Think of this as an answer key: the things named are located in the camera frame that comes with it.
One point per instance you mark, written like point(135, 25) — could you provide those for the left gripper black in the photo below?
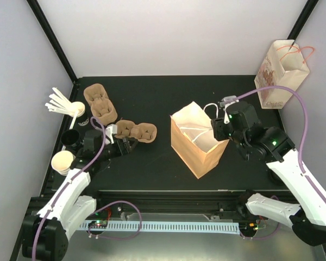
point(120, 151)

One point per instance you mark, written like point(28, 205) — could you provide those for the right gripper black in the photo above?
point(219, 134)

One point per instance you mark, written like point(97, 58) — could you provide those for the brown pulp cup carrier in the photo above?
point(142, 132)

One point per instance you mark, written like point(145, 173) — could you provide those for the brown paper bag white handles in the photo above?
point(193, 140)

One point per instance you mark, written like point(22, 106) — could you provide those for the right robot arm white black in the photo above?
point(273, 147)

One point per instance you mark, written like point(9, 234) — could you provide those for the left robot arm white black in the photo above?
point(45, 235)

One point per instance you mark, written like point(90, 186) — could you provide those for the stacked brown pulp cup carriers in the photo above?
point(100, 104)

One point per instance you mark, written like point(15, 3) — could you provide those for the black paper cup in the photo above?
point(72, 139)

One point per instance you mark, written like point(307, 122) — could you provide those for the paper cup holding stirrers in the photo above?
point(82, 118)

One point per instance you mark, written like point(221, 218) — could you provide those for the bundle of white wrapped straws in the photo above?
point(59, 103)

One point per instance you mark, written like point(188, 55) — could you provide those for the small green circuit board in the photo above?
point(98, 224)

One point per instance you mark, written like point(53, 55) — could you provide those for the white printed paper bag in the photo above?
point(285, 64)

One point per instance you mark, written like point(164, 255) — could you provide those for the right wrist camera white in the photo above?
point(224, 104)

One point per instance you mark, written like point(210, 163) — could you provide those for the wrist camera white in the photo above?
point(110, 132)
point(224, 104)

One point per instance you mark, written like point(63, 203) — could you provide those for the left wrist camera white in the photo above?
point(110, 132)

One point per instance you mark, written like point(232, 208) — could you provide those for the black aluminium frame rail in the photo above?
point(223, 203)

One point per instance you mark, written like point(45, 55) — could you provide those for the light blue cable duct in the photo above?
point(167, 226)

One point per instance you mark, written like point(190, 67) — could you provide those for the right black corner post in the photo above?
point(302, 19)

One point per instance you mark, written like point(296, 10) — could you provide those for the black corner post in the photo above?
point(302, 19)
point(49, 33)

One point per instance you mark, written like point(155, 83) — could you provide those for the left black corner post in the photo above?
point(49, 33)

